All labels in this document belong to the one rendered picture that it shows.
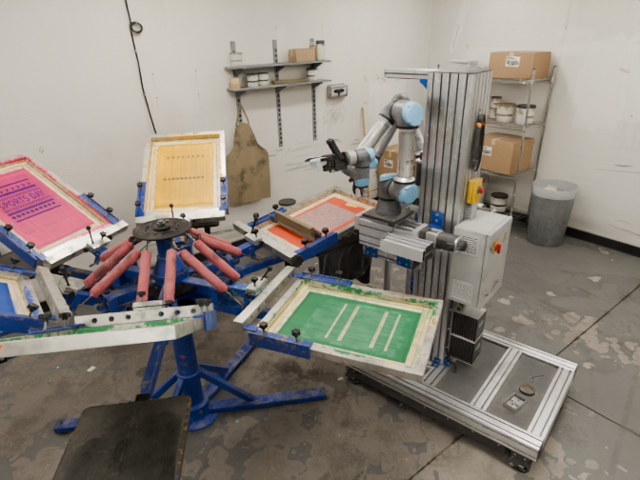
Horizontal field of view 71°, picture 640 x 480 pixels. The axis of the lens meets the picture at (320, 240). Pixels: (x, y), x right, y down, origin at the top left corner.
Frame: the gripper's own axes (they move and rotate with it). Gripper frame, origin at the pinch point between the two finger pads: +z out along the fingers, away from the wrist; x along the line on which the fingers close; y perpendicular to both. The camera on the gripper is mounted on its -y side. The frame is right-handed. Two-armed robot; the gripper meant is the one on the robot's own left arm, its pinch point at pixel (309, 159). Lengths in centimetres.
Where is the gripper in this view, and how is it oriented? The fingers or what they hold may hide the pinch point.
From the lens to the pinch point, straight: 219.5
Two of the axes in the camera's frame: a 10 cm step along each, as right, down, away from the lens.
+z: -9.0, 2.1, -3.9
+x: -4.4, -2.4, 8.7
